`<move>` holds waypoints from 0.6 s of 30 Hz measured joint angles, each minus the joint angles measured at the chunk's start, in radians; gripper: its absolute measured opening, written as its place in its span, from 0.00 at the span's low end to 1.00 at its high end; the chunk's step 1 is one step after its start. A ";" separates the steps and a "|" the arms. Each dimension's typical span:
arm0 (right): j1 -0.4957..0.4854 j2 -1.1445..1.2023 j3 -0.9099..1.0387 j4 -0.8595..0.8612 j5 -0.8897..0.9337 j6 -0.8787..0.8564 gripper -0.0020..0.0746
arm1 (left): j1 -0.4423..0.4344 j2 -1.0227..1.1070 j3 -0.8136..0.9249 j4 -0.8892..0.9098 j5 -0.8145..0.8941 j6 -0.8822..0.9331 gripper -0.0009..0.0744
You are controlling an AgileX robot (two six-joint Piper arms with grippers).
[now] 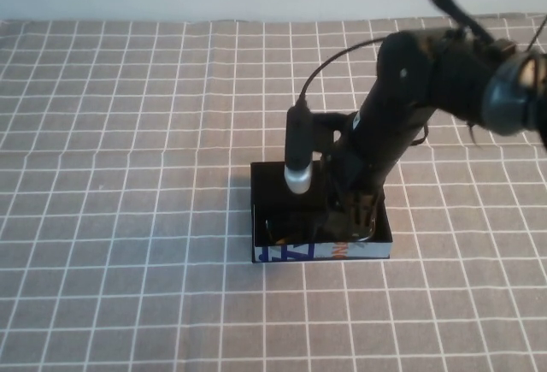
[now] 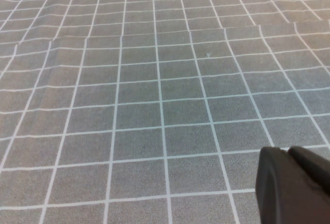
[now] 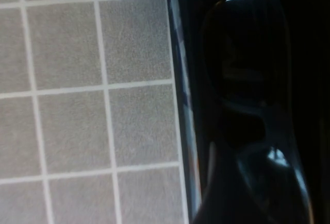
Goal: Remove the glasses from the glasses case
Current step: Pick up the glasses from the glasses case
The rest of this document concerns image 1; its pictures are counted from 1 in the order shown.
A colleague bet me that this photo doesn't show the black-framed glasses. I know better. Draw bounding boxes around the black-framed glasses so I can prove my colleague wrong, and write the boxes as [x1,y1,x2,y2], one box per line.
[263,213,377,245]

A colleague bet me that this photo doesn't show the grey white-grid tablecloth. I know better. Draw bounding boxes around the grey white-grid tablecloth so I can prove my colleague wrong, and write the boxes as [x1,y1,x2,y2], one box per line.
[0,13,547,372]

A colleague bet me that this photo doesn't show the black glasses case, printed side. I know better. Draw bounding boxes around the black glasses case, printed side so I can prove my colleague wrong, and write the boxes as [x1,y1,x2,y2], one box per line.
[250,161,393,264]

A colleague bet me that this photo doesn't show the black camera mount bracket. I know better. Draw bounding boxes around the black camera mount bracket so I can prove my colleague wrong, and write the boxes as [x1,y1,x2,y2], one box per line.
[310,111,345,163]

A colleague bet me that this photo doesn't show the black pen camera, silver tip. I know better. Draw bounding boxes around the black pen camera, silver tip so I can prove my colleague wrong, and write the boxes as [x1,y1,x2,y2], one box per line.
[284,104,315,196]

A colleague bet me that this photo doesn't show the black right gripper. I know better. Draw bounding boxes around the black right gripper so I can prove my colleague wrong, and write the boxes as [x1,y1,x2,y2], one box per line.
[326,147,398,236]

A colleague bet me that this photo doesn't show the black camera cable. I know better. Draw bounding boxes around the black camera cable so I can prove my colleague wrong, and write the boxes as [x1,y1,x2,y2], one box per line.
[299,34,388,108]

